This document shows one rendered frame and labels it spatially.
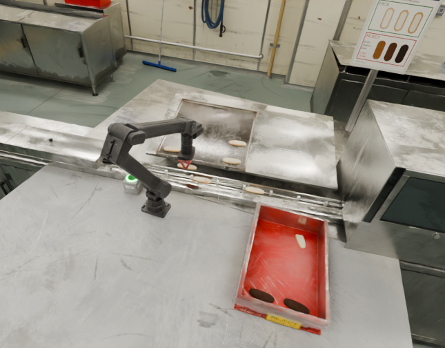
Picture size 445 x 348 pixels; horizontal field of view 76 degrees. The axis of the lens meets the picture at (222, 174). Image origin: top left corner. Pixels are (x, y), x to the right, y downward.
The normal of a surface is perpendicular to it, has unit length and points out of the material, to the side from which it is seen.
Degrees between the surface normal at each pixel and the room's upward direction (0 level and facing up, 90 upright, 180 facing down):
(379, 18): 90
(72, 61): 90
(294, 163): 10
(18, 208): 0
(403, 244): 89
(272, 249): 0
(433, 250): 89
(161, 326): 0
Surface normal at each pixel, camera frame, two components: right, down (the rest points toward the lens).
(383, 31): -0.27, 0.62
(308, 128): 0.05, -0.62
